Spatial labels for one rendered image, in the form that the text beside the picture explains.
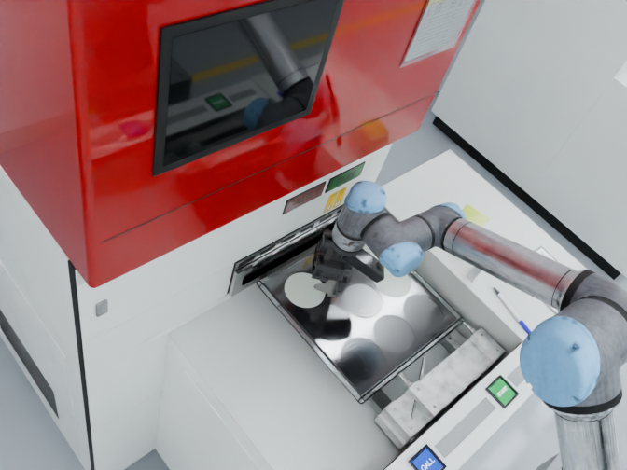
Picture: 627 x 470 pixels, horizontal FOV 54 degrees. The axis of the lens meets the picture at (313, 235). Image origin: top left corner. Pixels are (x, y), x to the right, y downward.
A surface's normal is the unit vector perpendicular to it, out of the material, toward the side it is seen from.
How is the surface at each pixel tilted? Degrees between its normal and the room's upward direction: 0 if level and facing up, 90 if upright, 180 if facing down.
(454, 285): 90
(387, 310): 0
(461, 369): 0
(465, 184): 0
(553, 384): 83
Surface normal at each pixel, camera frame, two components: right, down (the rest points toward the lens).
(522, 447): 0.23, -0.61
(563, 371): -0.80, 0.19
